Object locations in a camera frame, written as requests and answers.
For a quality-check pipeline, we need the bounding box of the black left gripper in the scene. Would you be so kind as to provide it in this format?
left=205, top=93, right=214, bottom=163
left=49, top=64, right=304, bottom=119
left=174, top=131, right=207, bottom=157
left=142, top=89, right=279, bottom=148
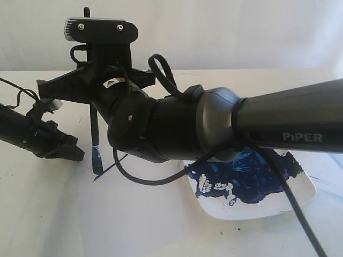
left=25, top=99, right=85, bottom=162

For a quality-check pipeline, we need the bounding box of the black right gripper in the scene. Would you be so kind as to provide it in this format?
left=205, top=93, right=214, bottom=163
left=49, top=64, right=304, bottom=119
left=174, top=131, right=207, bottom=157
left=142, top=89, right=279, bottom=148
left=36, top=42, right=156, bottom=126

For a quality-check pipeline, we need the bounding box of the dark blue paintbrush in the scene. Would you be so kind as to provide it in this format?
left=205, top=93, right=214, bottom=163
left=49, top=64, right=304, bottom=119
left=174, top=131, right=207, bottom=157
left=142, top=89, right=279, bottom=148
left=83, top=6, right=104, bottom=175

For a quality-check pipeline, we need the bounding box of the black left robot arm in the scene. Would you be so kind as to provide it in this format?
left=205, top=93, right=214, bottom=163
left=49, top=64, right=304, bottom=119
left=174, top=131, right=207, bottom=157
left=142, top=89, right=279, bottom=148
left=1, top=104, right=85, bottom=162

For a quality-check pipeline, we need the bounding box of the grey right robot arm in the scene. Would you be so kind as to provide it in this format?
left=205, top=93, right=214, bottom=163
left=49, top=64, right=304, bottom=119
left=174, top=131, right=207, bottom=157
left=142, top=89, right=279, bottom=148
left=38, top=44, right=342, bottom=163

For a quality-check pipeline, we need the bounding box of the white paper sheet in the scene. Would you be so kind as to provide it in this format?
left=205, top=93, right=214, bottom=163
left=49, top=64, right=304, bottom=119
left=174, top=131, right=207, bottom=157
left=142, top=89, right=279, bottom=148
left=75, top=160, right=213, bottom=256

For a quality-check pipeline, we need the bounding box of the white square paint plate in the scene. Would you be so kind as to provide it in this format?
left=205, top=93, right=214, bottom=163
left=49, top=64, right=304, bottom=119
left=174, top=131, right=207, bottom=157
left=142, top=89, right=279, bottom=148
left=187, top=149, right=317, bottom=221

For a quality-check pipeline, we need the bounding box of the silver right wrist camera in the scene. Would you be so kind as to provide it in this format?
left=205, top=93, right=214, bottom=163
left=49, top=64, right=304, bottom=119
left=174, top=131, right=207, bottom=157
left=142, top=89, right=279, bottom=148
left=64, top=17, right=138, bottom=44

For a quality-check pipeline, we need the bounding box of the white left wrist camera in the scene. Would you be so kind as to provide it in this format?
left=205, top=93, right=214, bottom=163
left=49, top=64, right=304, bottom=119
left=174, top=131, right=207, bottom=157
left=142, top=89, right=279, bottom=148
left=46, top=99, right=63, bottom=112

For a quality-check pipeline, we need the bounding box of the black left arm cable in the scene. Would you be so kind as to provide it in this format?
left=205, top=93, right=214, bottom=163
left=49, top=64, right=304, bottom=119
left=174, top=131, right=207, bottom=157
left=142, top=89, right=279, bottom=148
left=0, top=78, right=43, bottom=110

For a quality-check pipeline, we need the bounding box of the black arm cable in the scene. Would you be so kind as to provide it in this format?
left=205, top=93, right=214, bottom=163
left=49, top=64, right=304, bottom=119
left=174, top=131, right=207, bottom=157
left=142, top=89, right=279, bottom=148
left=70, top=44, right=329, bottom=257
left=0, top=78, right=43, bottom=110

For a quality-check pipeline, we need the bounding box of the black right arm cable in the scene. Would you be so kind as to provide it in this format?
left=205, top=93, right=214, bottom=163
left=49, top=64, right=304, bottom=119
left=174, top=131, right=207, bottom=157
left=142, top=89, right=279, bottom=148
left=70, top=44, right=329, bottom=257

